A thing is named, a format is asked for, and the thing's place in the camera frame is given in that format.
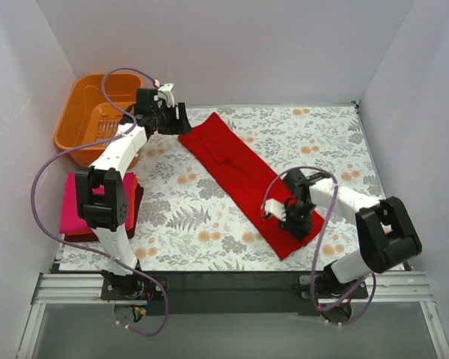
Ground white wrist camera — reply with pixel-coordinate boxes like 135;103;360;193
157;83;175;108
262;199;287;221

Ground folded pink t shirt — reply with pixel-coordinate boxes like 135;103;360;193
59;173;92;236

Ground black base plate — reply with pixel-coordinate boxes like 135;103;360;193
100;271;371;317

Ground folded orange t shirt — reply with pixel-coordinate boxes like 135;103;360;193
123;172;138;230

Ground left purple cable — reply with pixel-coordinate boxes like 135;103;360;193
30;67;170;337

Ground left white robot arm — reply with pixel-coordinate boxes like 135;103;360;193
75;83;192;299

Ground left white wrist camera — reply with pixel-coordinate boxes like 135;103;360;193
157;83;175;108

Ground floral patterned table mat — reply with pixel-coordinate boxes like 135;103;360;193
58;105;407;273

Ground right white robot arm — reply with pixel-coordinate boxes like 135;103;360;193
264;168;422;298

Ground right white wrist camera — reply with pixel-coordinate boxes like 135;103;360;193
262;199;287;221

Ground orange plastic basket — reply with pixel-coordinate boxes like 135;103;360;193
54;73;144;151

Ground aluminium frame rail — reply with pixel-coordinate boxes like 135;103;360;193
18;271;449;358

